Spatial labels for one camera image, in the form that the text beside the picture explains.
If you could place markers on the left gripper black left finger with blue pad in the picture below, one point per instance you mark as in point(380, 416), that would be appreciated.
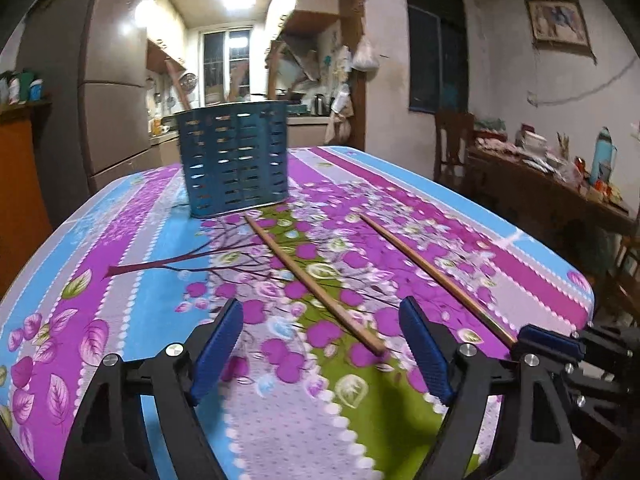
point(132, 407)

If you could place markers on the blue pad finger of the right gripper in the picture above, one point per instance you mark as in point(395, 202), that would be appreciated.
point(550, 342)

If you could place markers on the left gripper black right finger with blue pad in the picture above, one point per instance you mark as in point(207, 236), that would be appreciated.
point(533, 439)

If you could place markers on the short wooden chopstick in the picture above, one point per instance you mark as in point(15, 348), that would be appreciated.
point(171, 70)

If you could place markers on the kitchen window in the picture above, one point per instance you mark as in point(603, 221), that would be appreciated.
point(226, 66)

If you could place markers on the floral striped tablecloth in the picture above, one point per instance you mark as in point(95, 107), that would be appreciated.
point(131, 271)

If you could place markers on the cluttered wooden side table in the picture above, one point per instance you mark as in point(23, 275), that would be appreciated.
point(584, 231)

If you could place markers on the blue thermos bottle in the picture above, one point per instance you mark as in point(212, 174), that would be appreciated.
point(604, 158)

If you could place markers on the wooden chair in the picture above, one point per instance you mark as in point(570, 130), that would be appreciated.
point(453, 133)

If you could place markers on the orange wooden cabinet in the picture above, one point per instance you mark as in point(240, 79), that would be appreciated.
point(25, 223)

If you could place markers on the blue perforated utensil holder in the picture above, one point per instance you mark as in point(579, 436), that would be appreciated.
point(234, 156)

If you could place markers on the dark interior window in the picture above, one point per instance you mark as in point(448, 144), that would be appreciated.
point(438, 56)

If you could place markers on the framed elephant picture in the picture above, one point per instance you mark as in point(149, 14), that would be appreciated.
point(559, 25)

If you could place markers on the steel kettle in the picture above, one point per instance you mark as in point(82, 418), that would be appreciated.
point(319, 105)

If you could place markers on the white hanging plastic bag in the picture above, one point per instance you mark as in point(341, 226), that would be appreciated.
point(365, 59)

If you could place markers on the blue lidded cup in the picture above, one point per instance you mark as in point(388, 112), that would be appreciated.
point(35, 90)

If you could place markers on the steel range hood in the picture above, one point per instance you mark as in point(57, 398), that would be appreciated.
point(303, 50)

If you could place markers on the white bottle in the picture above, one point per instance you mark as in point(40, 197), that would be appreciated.
point(14, 90)

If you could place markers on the grey refrigerator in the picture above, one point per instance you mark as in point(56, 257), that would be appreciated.
point(90, 55)

